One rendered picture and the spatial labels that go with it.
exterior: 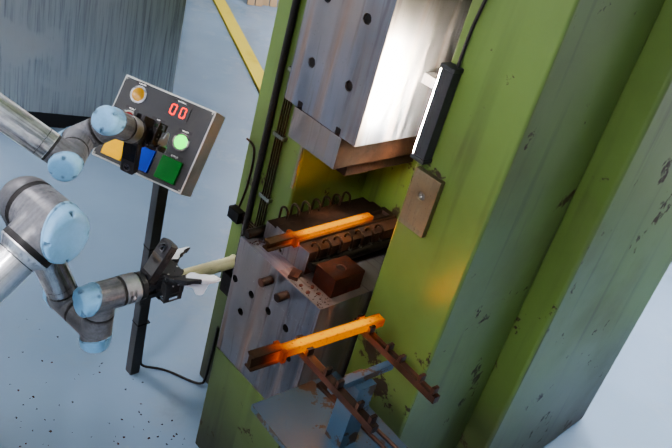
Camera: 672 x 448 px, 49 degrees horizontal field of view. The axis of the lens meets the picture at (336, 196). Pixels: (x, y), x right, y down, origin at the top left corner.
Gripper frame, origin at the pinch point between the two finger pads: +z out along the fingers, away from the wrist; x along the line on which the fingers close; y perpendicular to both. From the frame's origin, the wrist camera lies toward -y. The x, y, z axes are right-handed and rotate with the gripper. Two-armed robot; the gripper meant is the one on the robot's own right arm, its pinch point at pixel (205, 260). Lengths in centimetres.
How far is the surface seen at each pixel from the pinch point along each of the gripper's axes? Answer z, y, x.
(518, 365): 89, 29, 56
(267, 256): 26.1, 8.5, -4.0
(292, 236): 29.1, -1.2, 1.0
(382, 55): 31, -62, 13
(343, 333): 18.5, 3.2, 36.5
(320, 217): 47.3, 1.1, -6.5
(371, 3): 31, -72, 5
